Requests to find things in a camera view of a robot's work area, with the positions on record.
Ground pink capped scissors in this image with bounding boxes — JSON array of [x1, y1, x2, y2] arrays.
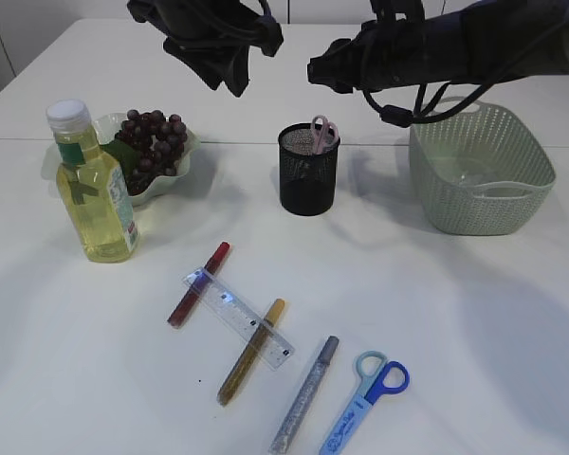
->
[[310, 115, 340, 155]]

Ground green plastic woven basket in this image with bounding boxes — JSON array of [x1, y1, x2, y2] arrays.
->
[[409, 101, 556, 236]]

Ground red glitter glue pen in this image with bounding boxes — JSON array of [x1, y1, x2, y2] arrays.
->
[[167, 242, 230, 329]]

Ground yellow tea drink bottle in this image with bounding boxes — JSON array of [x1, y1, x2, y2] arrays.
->
[[46, 99, 138, 263]]

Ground silver glitter glue pen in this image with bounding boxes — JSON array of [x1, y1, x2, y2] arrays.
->
[[268, 336, 340, 454]]

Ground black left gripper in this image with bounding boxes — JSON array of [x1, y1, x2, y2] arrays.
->
[[127, 0, 284, 98]]

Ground clear plastic ruler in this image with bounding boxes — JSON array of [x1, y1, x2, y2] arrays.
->
[[182, 267, 295, 370]]

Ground clear plastic sheet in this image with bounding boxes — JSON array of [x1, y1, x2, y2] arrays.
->
[[447, 160, 507, 190]]

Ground black mesh pen holder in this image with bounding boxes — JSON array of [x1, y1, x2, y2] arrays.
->
[[278, 122, 340, 216]]

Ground blue capped scissors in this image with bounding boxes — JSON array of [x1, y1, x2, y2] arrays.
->
[[319, 351, 410, 455]]

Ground gold glitter glue pen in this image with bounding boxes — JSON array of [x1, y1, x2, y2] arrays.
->
[[217, 299, 285, 407]]

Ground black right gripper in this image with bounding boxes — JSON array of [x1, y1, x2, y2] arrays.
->
[[307, 21, 436, 94]]

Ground purple artificial grape bunch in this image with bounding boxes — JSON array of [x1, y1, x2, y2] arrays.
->
[[101, 109, 191, 196]]

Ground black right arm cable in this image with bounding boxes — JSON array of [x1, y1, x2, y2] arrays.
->
[[362, 0, 569, 128]]

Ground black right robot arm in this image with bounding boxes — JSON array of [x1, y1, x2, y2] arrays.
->
[[307, 1, 569, 94]]

